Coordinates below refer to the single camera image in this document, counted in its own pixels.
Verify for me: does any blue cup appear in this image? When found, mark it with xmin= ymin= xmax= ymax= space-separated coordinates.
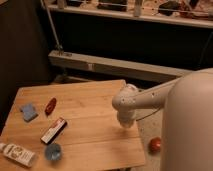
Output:
xmin=44 ymin=143 xmax=62 ymax=161

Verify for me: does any white robot body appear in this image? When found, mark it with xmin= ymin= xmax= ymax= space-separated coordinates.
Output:
xmin=160 ymin=69 xmax=213 ymax=171

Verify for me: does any orange ceramic bowl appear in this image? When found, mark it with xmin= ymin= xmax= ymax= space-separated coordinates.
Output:
xmin=148 ymin=137 xmax=161 ymax=154

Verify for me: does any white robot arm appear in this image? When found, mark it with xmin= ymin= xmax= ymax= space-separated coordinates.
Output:
xmin=112 ymin=79 xmax=178 ymax=128

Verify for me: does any white shelf rack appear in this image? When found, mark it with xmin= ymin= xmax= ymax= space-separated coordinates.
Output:
xmin=48 ymin=0 xmax=213 ymax=82

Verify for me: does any red oblong object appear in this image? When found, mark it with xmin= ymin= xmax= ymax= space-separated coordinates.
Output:
xmin=45 ymin=98 xmax=57 ymax=115

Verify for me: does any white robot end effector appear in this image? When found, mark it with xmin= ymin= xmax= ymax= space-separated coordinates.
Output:
xmin=117 ymin=110 xmax=136 ymax=128

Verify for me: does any white tube with label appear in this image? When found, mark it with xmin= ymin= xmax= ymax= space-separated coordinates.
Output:
xmin=0 ymin=143 xmax=36 ymax=167

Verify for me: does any blue sponge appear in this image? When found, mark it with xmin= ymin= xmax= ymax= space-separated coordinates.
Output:
xmin=20 ymin=103 xmax=38 ymax=122

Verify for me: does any metal pole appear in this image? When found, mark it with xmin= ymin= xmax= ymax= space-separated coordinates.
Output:
xmin=41 ymin=0 xmax=64 ymax=55

